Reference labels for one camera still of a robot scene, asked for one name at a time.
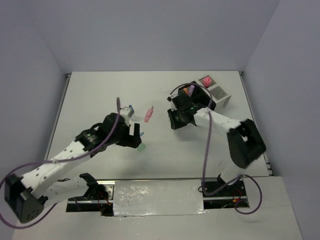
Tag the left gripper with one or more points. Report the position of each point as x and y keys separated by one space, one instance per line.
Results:
x=130 y=140

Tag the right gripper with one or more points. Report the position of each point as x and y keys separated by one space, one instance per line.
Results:
x=175 y=125

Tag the green marker cap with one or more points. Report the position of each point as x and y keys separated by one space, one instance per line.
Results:
x=141 y=147

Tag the purple highlighter pen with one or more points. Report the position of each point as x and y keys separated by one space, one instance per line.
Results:
x=191 y=90

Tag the pink capped colourful tube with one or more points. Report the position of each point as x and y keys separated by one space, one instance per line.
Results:
x=207 y=81

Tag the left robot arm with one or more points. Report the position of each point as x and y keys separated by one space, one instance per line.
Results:
x=28 y=195

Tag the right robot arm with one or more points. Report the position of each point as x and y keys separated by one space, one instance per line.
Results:
x=245 y=143

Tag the black organizer container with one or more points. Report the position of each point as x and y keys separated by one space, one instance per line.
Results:
x=199 y=96

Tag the blue spray bottle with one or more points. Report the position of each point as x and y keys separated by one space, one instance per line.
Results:
x=132 y=114

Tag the pink highlighter pen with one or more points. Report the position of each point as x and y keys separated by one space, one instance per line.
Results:
x=149 y=114

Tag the white organizer container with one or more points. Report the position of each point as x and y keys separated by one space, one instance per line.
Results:
x=219 y=94

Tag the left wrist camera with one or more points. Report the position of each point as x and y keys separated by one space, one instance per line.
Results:
x=126 y=112

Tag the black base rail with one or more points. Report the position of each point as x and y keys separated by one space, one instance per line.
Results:
x=224 y=199

